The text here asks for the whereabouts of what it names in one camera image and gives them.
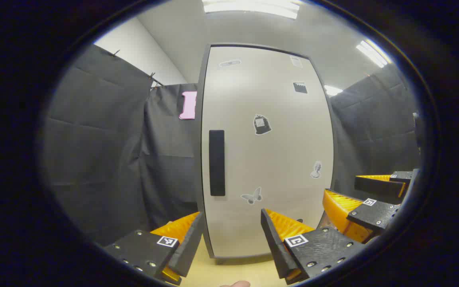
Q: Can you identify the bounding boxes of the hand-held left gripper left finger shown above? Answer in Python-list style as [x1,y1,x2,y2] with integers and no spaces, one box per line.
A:
[103,211,205,286]

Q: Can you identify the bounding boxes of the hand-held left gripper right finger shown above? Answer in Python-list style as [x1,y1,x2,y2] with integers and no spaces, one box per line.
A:
[261,208,367,285]

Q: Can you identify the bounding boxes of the white cabinet door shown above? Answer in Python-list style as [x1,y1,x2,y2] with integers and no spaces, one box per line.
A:
[201,46,335,258]

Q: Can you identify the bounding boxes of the black door handle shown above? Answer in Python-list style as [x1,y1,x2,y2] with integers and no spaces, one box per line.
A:
[209,130,226,197]

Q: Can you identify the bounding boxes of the grey cabinet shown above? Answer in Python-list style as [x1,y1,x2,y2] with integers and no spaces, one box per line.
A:
[194,42,337,264]

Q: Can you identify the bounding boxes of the black backdrop cloth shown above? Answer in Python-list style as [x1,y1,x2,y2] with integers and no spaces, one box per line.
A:
[40,44,421,246]

